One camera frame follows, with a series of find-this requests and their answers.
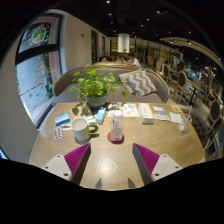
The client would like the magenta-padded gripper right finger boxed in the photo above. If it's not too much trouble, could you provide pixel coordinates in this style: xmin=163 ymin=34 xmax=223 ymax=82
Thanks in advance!
xmin=131 ymin=142 xmax=184 ymax=186

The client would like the clear plastic bottle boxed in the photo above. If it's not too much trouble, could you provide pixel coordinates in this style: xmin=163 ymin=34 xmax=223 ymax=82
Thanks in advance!
xmin=109 ymin=109 xmax=125 ymax=142

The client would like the white orange medicine box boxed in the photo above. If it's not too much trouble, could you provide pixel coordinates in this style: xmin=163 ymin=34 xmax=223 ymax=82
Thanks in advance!
xmin=138 ymin=103 xmax=155 ymax=125

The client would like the pill blister pack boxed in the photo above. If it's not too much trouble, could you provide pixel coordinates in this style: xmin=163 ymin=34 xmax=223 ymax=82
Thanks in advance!
xmin=52 ymin=126 xmax=64 ymax=140

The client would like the flat round red coaster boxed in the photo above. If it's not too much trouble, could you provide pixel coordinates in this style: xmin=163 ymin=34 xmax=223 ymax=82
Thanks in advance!
xmin=106 ymin=131 xmax=126 ymax=145

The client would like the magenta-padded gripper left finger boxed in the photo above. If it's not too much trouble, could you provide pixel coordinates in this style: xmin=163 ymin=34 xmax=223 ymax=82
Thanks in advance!
xmin=41 ymin=142 xmax=92 ymax=186

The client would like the printed white leaflet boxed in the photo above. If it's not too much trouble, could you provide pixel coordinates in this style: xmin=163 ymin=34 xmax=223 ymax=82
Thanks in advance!
xmin=108 ymin=103 xmax=140 ymax=118

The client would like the white round column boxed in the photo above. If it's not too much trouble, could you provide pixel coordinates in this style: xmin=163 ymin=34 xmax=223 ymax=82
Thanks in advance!
xmin=117 ymin=32 xmax=130 ymax=54

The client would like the clear plastic cup with straw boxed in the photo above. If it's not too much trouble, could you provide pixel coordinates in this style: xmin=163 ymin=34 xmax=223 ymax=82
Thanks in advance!
xmin=178 ymin=105 xmax=194 ymax=133

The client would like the small blue white packet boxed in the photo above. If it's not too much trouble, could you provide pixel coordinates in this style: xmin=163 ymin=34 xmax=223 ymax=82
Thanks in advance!
xmin=151 ymin=105 xmax=167 ymax=115

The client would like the white mug with green handle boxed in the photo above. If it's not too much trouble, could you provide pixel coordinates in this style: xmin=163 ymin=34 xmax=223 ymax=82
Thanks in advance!
xmin=70 ymin=116 xmax=100 ymax=142

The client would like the grey curved sofa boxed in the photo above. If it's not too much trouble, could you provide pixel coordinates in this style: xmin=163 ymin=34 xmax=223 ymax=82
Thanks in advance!
xmin=51 ymin=65 xmax=171 ymax=108

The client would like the round green window picture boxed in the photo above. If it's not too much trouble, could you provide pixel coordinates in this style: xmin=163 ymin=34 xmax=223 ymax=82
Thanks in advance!
xmin=18 ymin=21 xmax=61 ymax=53

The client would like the white paper sheet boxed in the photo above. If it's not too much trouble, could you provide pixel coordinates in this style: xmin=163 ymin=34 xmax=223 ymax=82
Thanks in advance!
xmin=153 ymin=113 xmax=172 ymax=122

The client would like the white paper napkin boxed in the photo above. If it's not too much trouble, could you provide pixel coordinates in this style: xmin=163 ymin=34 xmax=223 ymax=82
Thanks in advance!
xmin=169 ymin=111 xmax=183 ymax=124

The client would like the group of round-backed chairs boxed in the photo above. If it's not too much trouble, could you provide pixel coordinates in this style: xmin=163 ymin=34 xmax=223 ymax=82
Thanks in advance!
xmin=159 ymin=61 xmax=224 ymax=161

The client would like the light blue white carton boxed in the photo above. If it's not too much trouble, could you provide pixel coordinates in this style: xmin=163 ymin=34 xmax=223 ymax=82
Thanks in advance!
xmin=95 ymin=106 xmax=107 ymax=125

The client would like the group of ceiling lights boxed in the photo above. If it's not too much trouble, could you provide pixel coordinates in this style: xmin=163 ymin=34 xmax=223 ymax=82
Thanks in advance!
xmin=105 ymin=0 xmax=194 ymax=44

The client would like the flat blue white box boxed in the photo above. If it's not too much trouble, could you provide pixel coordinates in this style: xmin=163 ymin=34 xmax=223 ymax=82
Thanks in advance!
xmin=54 ymin=112 xmax=71 ymax=127

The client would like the green potted plant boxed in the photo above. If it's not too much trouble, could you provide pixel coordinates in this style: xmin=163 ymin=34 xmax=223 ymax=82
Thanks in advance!
xmin=68 ymin=64 xmax=128 ymax=108

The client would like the small yellow card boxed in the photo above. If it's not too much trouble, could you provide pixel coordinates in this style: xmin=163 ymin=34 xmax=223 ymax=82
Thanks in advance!
xmin=170 ymin=104 xmax=183 ymax=114

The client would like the grey white chevron cushion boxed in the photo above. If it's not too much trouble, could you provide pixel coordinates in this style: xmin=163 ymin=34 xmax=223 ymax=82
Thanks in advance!
xmin=118 ymin=69 xmax=158 ymax=98

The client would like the grey tufted chair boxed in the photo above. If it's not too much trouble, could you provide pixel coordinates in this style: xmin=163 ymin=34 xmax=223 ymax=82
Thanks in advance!
xmin=189 ymin=109 xmax=210 ymax=148

